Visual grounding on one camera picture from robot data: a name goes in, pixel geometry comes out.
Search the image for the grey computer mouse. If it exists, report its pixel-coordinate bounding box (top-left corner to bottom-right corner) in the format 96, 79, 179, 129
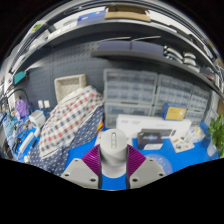
99, 128, 129, 177

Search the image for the clear plastic packet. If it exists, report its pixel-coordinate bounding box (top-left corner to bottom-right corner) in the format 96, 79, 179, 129
186, 125, 205, 143

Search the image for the small white appliance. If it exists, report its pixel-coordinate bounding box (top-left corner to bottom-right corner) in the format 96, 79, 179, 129
29, 109, 47, 129

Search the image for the red blue plaid cloth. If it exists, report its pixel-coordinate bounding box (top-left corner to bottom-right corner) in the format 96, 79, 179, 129
39, 85, 105, 158

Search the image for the yellow and blue box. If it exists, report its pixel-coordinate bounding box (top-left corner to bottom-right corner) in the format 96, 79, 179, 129
162, 102, 188, 122

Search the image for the yellow tool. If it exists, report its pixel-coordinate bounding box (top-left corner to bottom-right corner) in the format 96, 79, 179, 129
96, 120, 105, 133

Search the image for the white woven basket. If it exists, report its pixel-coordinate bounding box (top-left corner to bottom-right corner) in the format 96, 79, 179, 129
53, 73, 87, 103

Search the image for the teal wall holder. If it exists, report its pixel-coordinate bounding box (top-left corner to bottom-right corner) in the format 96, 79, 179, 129
13, 70, 27, 85

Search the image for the purple bag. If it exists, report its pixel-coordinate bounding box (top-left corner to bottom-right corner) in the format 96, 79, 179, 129
14, 98, 30, 119

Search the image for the small black box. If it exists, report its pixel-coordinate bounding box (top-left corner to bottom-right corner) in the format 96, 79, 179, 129
136, 131, 164, 151

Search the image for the long white keyboard box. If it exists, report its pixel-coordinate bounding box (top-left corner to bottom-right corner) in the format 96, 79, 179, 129
115, 114, 193, 139

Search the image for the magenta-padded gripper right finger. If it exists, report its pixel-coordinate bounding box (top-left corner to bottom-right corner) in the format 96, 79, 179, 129
125, 143, 168, 190

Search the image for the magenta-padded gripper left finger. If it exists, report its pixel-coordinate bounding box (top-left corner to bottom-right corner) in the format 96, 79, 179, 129
60, 143, 103, 190

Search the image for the colourful sticker sheet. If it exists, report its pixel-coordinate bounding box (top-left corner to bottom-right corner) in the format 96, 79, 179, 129
171, 137, 195, 154

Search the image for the green potted plant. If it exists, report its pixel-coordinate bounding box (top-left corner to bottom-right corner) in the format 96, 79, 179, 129
206, 114, 224, 158

